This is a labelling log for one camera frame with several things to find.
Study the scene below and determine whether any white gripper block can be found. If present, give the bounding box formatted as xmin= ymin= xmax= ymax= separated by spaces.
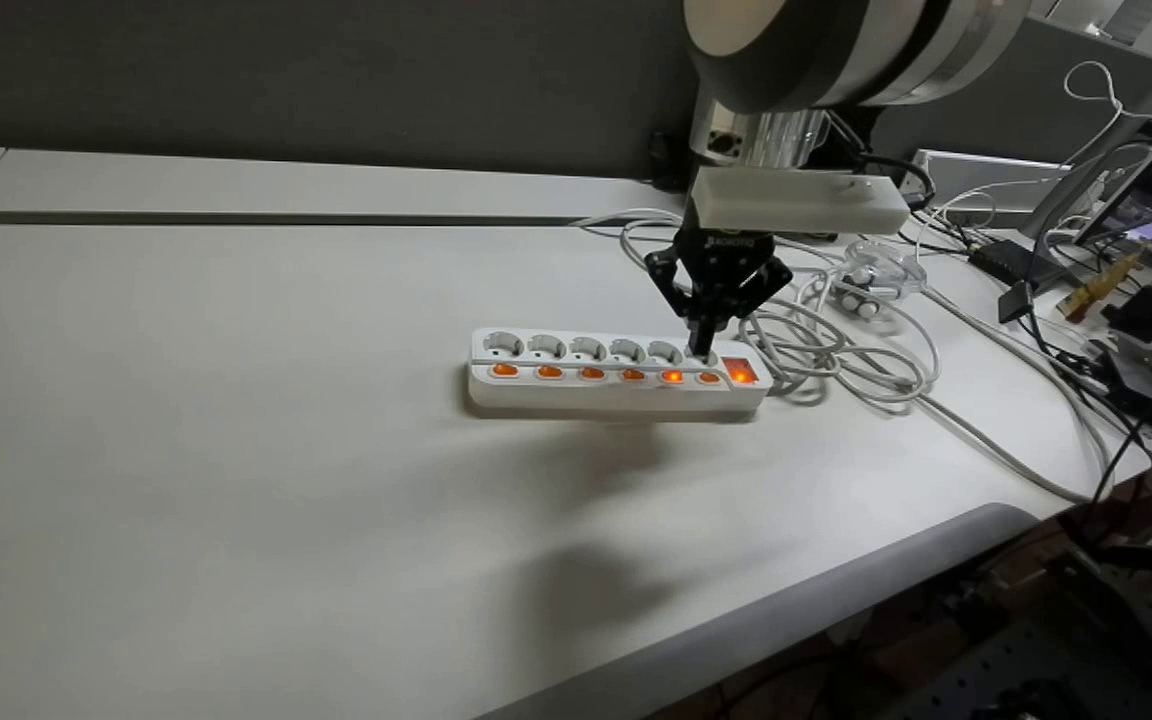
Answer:
xmin=642 ymin=166 xmax=912 ymax=360

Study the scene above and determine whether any white six-socket power strip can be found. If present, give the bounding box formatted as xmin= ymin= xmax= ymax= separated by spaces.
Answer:
xmin=464 ymin=325 xmax=779 ymax=426

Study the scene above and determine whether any white plug adapter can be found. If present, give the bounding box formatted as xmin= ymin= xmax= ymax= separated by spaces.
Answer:
xmin=822 ymin=262 xmax=927 ymax=327

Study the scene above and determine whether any black small box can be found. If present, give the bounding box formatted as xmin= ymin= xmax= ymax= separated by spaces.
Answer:
xmin=969 ymin=236 xmax=1049 ymax=327

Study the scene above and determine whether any grey equipment box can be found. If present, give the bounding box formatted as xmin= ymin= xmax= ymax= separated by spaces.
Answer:
xmin=912 ymin=145 xmax=1077 ymax=220

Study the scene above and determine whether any yellow hand tool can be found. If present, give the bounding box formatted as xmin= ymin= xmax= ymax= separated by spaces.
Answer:
xmin=1057 ymin=254 xmax=1143 ymax=327

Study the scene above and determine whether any dark grey partition panel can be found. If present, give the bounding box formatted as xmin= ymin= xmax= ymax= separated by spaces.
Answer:
xmin=0 ymin=0 xmax=705 ymax=182

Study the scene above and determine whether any white power strip cable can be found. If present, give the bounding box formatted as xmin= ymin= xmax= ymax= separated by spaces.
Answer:
xmin=579 ymin=208 xmax=1114 ymax=507

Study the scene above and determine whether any thin white looped wire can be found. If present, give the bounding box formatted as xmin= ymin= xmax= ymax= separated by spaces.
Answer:
xmin=1061 ymin=55 xmax=1127 ymax=129

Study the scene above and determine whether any black cable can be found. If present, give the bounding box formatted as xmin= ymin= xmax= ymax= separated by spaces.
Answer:
xmin=1001 ymin=286 xmax=1152 ymax=513

